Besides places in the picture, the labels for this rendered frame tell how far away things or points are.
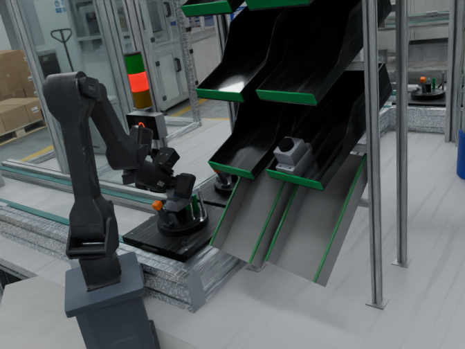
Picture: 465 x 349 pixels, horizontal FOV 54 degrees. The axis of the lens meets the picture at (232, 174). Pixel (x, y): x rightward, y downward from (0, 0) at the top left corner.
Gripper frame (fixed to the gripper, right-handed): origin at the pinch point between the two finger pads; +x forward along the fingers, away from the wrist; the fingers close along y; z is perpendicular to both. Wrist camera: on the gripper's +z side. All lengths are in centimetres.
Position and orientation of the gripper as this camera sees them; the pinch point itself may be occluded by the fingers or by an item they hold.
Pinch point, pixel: (176, 188)
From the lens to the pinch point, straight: 123.7
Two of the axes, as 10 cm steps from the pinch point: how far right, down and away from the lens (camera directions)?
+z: 2.9, -9.4, 2.0
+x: 5.3, 3.3, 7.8
